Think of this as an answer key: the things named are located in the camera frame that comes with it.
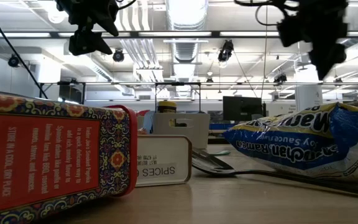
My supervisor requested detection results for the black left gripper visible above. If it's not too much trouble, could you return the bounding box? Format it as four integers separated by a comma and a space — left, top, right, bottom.
56, 0, 119, 57

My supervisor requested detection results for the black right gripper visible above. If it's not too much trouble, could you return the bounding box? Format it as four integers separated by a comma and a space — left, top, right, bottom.
277, 0, 349, 81

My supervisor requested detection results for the blue yellow ramen packet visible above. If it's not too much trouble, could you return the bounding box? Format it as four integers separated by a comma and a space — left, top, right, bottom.
222, 101, 358, 183

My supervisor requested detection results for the black spice jar yellow lid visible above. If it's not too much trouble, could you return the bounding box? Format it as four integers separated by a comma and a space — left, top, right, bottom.
157, 100, 178, 128

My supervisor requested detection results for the patterned paprika tin red lid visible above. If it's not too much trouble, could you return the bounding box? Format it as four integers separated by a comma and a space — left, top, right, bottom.
0, 88, 139, 224

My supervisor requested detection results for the green spice tin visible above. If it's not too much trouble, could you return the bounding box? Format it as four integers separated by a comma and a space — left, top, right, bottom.
135, 134, 193, 187

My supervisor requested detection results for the shiny black metal spoon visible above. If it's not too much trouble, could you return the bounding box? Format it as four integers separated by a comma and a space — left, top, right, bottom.
191, 146, 358, 200

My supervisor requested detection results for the black ceiling spotlight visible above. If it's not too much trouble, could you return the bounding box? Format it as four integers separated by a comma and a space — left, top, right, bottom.
7, 53, 22, 68
112, 49, 126, 63
273, 73, 288, 84

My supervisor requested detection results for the white pillar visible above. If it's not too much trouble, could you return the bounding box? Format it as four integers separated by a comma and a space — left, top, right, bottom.
295, 84, 324, 112

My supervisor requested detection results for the black computer monitor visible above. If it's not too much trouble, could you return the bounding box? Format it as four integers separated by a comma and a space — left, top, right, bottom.
223, 95, 267, 123

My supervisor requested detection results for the white plastic storage bin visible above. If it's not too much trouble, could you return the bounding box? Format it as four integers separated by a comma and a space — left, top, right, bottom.
152, 112, 211, 149

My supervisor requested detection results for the black background workstation frame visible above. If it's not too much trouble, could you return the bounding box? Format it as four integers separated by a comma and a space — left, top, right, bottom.
35, 80, 202, 114

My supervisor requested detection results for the thin hanging cable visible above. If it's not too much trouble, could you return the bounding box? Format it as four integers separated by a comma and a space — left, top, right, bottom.
260, 0, 269, 99

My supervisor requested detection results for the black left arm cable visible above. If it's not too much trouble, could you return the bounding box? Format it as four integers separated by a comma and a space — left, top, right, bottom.
0, 0, 48, 100

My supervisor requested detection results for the thin black camera cable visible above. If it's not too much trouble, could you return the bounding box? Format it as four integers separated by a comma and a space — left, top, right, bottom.
233, 51, 259, 98

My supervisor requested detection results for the silver ceiling air duct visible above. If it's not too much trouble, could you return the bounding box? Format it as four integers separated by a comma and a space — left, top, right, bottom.
165, 0, 209, 98

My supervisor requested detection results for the black overhead camera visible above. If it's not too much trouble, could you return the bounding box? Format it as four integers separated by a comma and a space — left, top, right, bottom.
218, 39, 234, 63

